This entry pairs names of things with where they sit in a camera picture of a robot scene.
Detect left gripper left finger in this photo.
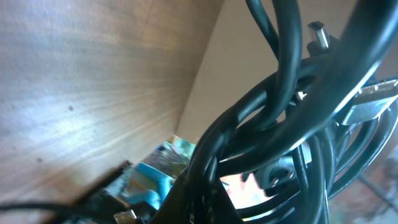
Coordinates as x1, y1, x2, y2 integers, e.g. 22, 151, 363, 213
40, 160, 134, 224

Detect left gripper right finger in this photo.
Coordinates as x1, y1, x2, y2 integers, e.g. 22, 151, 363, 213
149, 174, 243, 224

